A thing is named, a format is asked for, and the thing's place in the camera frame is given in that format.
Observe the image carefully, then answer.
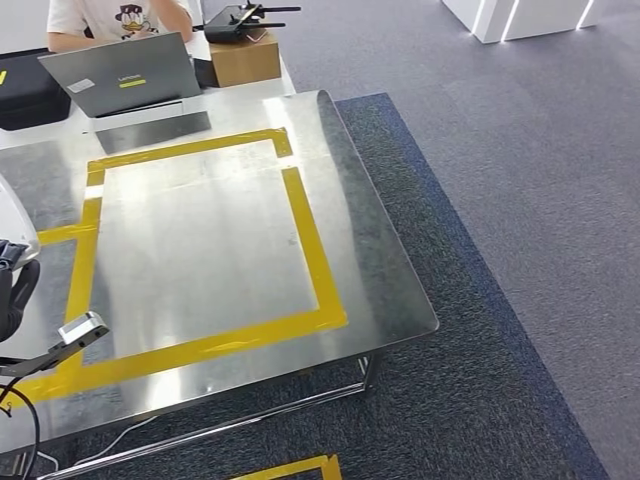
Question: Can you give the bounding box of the white desk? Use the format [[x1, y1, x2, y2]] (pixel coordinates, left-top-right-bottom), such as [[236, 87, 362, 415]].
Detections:
[[0, 29, 297, 151]]

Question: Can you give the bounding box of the white curved plastic part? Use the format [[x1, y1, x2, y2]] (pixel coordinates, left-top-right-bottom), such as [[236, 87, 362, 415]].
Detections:
[[0, 172, 42, 270]]

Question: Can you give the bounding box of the person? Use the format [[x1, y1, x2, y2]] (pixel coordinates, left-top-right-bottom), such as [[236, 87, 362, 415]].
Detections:
[[45, 0, 195, 55]]

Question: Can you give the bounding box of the grey laptop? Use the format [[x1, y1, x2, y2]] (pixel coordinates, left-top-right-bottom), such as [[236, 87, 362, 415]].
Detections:
[[38, 31, 204, 121]]

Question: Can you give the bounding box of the yellow floor tape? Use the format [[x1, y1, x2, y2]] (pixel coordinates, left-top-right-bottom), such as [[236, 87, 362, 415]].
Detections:
[[229, 453, 344, 480]]

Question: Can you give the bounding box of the white lit plinth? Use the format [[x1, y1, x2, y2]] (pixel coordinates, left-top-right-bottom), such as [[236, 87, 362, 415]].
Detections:
[[441, 0, 602, 46]]

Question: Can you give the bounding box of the steel workbench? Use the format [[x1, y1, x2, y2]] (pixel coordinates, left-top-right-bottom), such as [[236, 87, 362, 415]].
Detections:
[[0, 88, 441, 480]]

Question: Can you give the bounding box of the black cable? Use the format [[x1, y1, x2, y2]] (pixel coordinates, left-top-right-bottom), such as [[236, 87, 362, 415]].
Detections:
[[0, 382, 42, 480]]

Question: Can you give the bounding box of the black remote controller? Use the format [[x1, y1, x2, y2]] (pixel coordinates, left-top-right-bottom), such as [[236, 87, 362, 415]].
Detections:
[[192, 2, 303, 46]]

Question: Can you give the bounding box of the cardboard box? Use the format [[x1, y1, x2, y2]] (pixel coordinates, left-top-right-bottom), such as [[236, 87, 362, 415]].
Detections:
[[208, 29, 282, 89]]

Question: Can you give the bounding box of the black carry bag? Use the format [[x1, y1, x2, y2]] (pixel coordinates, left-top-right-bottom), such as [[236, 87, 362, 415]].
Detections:
[[0, 48, 72, 132]]

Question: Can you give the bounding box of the white cable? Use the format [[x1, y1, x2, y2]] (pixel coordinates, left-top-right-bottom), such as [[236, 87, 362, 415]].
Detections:
[[36, 415, 162, 473]]

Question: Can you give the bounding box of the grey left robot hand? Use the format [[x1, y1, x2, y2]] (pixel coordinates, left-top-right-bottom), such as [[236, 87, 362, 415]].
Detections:
[[0, 241, 42, 345]]

